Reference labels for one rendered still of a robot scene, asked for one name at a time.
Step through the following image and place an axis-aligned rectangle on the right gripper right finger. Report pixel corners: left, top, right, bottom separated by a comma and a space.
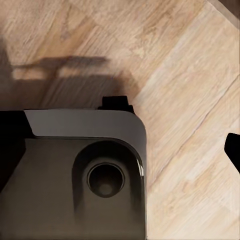
224, 133, 240, 173

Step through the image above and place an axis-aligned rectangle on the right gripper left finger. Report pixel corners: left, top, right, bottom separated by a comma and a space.
0, 133, 26, 193

